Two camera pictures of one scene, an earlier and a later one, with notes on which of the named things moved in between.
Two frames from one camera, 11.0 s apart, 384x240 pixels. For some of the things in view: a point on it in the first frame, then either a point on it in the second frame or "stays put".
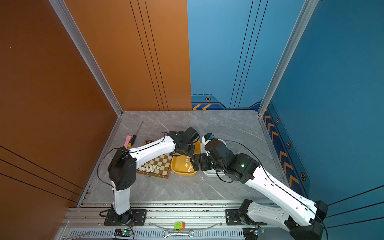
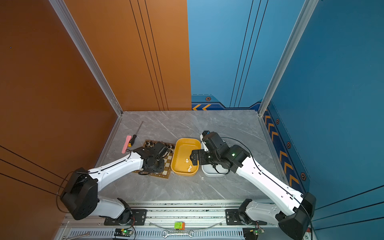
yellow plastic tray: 181,165 stays put
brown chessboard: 165,162 stays put
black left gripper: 191,152 -> 161,170
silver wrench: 166,233 stays put
